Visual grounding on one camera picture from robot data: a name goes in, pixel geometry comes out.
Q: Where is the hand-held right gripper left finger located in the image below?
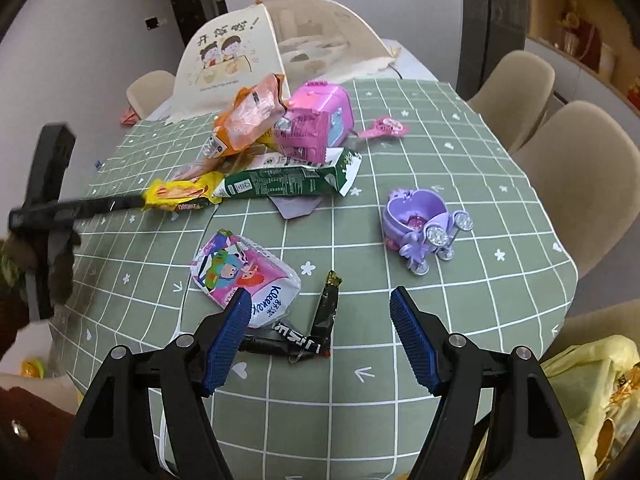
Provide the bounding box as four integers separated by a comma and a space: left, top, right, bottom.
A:
57, 287, 253, 480

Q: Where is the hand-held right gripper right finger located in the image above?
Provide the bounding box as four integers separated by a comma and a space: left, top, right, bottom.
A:
389, 286, 586, 480

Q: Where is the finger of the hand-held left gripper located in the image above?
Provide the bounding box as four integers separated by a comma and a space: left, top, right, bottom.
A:
55, 195, 148, 220

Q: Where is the black wrapper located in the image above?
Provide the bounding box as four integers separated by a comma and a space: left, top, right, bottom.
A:
239, 322, 331, 361

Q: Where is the pink cartoon tissue pack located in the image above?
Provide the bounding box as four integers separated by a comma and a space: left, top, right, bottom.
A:
191, 229, 302, 329

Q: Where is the yellow snack wrapper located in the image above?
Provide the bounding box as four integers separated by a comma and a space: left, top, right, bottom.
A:
141, 171, 224, 212

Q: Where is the black stick sachet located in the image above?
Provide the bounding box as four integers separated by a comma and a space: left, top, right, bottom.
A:
310, 270, 342, 351

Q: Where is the green and white milk carton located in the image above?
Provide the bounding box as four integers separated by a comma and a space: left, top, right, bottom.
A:
212, 147, 362, 200

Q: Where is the orange snack bag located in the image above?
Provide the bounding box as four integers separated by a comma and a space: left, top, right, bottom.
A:
207, 74, 287, 158

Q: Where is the yellow trash bag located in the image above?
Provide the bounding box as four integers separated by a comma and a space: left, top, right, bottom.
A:
542, 335, 640, 480

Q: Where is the purple toy carriage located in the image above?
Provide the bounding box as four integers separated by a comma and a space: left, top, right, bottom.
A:
382, 188, 474, 277

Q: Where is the beige chair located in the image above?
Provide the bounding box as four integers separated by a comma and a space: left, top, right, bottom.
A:
126, 70, 177, 118
510, 101, 640, 281
552, 300, 640, 361
467, 50, 556, 153

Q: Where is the purple paper card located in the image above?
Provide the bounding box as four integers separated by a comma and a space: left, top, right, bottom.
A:
270, 195, 326, 220

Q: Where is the green checkered tablecloth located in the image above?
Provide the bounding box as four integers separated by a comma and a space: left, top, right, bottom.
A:
47, 77, 581, 480

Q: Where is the small pink toy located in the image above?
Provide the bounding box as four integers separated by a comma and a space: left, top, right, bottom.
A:
357, 116, 410, 139

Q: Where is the pink toy box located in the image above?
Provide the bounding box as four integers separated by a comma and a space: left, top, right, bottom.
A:
272, 81, 355, 165

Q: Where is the white curved cabinet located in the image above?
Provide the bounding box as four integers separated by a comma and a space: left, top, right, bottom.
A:
525, 35, 640, 126

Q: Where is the white cup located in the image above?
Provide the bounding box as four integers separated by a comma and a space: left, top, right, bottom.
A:
597, 44, 616, 77

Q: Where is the red box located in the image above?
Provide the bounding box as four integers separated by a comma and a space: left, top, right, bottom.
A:
580, 25, 603, 68

